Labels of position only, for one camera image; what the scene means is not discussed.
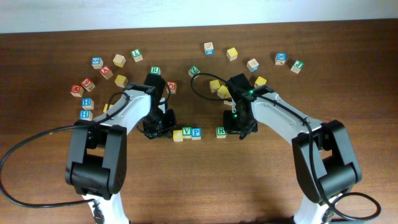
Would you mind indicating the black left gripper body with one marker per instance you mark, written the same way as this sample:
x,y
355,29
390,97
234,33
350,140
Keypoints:
x,y
160,125

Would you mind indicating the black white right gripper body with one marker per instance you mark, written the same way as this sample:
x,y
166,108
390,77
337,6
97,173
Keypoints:
x,y
237,125

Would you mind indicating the yellow C letter block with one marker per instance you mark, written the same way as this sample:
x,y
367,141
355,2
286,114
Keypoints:
x,y
177,135

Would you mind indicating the green r block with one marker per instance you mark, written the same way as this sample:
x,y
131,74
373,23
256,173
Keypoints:
x,y
155,70
220,132

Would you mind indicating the green V letter block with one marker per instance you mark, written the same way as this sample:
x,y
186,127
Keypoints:
x,y
187,132

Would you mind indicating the blue P letter block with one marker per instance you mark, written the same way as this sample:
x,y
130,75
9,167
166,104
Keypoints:
x,y
196,133

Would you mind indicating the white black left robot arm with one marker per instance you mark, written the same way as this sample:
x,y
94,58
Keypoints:
x,y
97,158

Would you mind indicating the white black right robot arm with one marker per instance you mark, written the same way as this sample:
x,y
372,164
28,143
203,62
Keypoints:
x,y
325,162

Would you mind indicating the yellow block cluster lower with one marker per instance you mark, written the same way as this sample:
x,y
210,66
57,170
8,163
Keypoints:
x,y
227,100

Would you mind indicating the yellow block cluster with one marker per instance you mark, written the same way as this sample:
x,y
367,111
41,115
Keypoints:
x,y
223,92
227,100

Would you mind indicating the yellow block cluster middle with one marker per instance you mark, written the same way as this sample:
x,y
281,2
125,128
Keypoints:
x,y
223,92

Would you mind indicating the red O letter block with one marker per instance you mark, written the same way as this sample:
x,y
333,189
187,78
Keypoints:
x,y
172,87

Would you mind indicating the yellow S letter block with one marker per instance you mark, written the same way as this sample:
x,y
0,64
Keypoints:
x,y
214,86

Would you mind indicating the yellow O block middle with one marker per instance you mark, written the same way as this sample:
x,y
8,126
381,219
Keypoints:
x,y
107,107

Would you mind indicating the wooden block blue edge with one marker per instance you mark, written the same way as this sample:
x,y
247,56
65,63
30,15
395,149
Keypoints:
x,y
252,65

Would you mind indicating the yellow G letter block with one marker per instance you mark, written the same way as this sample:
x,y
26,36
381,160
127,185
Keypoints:
x,y
121,81

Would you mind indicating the green Z letter block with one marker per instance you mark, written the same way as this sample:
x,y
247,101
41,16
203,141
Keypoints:
x,y
193,71

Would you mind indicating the yellow block top right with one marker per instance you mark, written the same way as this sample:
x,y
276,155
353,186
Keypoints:
x,y
232,54

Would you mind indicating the green L letter block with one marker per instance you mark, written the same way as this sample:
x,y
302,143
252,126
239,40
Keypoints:
x,y
137,55

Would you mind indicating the blue X letter block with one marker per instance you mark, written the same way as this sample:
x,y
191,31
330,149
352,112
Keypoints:
x,y
280,58

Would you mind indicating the plain wooden block yellow edge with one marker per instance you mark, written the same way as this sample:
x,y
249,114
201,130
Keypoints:
x,y
119,60

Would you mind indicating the red A block upper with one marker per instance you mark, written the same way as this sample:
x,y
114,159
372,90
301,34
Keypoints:
x,y
106,72

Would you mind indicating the blue H block upper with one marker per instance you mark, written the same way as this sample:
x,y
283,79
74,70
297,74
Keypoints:
x,y
87,104

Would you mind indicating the blue h block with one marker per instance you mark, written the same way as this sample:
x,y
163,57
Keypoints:
x,y
86,115
87,104

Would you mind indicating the blue H block lower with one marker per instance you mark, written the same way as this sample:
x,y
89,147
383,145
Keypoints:
x,y
86,115

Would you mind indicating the wooden block blue side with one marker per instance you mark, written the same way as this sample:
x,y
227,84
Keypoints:
x,y
208,48

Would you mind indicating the green J letter block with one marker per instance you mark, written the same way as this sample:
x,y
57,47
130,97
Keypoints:
x,y
297,66

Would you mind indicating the red 6 number block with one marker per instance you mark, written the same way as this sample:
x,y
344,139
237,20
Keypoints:
x,y
87,84

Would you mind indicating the blue S letter block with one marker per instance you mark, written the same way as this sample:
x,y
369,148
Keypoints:
x,y
97,63

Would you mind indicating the red M letter block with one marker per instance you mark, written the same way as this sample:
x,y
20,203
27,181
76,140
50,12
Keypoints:
x,y
77,90

